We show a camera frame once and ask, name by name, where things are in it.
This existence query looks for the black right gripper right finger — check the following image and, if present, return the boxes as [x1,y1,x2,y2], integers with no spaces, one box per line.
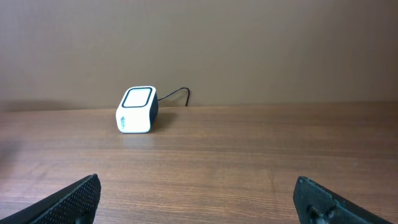
[293,176,392,224]

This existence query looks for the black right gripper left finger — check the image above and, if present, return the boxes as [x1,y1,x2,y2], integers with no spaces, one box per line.
[1,174,101,224]

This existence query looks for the white barcode scanner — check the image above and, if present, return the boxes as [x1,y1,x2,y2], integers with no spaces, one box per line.
[116,86,159,134]

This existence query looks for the black scanner cable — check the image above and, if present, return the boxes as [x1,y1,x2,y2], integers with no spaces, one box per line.
[157,86,191,107]

